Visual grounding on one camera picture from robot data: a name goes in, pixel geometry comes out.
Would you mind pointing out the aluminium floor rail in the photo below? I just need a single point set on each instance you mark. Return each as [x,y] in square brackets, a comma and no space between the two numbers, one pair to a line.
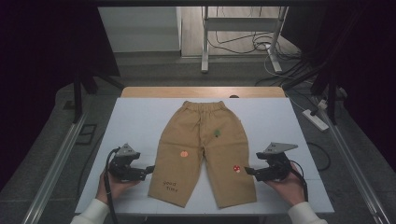
[56,171]
[355,168]

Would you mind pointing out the dark curtain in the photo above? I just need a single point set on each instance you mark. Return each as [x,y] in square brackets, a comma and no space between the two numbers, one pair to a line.
[367,62]
[40,62]

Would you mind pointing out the white metal stand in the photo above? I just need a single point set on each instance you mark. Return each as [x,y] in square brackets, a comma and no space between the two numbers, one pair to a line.
[239,24]

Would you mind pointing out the dark floor plate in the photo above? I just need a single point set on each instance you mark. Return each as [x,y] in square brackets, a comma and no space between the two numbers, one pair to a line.
[87,133]

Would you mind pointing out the wooden table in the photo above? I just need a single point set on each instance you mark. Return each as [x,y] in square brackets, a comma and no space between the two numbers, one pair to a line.
[186,92]

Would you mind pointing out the white cabinet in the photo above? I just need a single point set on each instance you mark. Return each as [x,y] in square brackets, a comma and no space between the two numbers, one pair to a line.
[140,29]

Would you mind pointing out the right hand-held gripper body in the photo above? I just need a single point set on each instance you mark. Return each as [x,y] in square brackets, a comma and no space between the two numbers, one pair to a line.
[275,165]

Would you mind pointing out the tan children's pants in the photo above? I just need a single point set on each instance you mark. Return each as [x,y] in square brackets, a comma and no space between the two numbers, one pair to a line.
[199,130]

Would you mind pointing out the person's left hand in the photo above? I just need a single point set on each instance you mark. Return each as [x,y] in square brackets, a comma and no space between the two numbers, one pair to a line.
[116,189]

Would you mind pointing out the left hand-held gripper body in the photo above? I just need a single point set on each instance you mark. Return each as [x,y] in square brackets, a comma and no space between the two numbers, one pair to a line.
[121,161]

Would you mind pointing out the person's right hand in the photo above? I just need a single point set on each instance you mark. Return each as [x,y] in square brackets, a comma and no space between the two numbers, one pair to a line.
[289,189]

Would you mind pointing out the white power strip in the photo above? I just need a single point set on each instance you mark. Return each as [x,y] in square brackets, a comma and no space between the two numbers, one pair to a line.
[316,120]

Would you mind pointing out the black metal stand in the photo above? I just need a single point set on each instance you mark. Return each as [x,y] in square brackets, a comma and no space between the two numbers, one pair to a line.
[331,93]
[77,93]

